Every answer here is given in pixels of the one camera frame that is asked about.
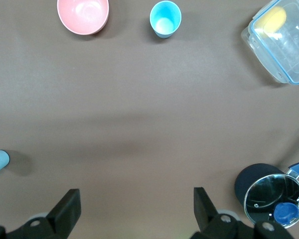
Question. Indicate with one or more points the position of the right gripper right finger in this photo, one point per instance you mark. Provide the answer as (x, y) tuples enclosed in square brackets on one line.
[(211, 226)]

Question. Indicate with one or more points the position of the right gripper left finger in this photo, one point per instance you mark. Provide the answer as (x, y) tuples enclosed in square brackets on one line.
[(62, 216)]

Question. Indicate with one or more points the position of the glass lid with blue knob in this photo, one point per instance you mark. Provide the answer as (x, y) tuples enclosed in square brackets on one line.
[(271, 194)]

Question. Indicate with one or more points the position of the clear plastic food container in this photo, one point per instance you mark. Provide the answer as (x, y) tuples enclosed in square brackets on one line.
[(284, 54)]

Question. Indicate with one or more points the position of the pink bowl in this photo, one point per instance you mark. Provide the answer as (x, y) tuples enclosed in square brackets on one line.
[(83, 15)]

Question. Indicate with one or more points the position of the yellow round food item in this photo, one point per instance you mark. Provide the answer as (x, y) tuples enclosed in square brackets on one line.
[(272, 18)]

